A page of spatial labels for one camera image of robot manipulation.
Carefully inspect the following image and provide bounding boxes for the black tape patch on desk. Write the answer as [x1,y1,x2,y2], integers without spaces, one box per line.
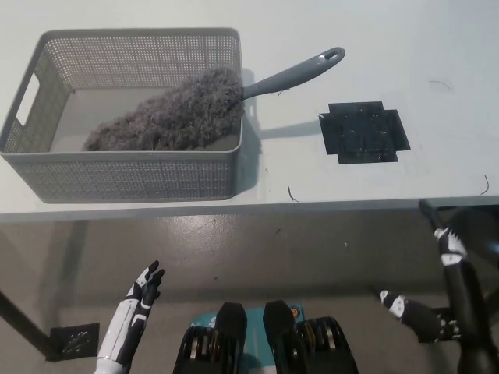
[317,100,411,165]

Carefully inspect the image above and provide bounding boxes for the grey fluffy duster with handle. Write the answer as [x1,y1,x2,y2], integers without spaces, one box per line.
[82,46,347,152]

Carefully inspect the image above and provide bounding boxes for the grey perforated plastic basket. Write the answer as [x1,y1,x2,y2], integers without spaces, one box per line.
[0,26,245,204]

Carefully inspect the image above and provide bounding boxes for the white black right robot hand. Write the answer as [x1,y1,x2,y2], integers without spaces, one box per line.
[379,199,489,364]

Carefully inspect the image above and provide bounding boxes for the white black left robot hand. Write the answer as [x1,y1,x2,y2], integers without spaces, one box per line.
[96,259,166,374]

